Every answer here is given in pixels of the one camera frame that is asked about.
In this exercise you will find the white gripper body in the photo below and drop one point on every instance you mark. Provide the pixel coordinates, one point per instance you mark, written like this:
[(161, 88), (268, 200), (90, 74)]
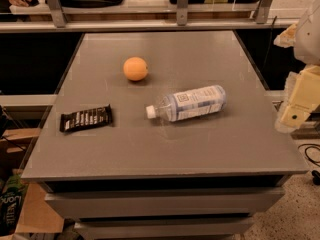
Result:
[(308, 39)]

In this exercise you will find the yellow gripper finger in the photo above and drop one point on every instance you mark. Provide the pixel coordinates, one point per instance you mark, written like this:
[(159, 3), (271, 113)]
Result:
[(286, 38), (301, 98)]

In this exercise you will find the orange fruit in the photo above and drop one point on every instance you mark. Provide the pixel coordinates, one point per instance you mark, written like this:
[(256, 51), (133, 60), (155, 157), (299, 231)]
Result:
[(135, 69)]

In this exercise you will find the clear plastic water bottle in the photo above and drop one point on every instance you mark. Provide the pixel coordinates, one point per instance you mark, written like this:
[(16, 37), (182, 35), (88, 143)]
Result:
[(189, 104)]

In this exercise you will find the grey drawer cabinet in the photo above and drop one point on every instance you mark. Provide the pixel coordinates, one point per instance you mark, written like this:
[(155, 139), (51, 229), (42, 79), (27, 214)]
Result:
[(140, 178)]

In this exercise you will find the black snack bar wrapper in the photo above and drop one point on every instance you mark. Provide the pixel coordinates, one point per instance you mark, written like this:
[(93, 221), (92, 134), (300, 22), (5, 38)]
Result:
[(86, 119)]

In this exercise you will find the black computer mouse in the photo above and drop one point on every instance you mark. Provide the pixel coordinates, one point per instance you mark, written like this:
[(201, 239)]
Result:
[(33, 3)]

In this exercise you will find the cardboard box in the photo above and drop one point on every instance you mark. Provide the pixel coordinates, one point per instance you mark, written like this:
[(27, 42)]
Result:
[(36, 217)]

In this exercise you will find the metal shelf frame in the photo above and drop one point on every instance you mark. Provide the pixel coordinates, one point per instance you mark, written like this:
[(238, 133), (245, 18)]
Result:
[(144, 15)]

